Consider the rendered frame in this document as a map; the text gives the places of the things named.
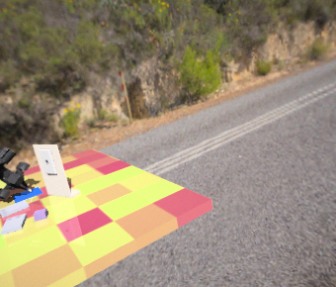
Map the blue flat square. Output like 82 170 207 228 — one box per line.
13 187 42 203

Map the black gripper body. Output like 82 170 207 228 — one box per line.
0 162 30 199

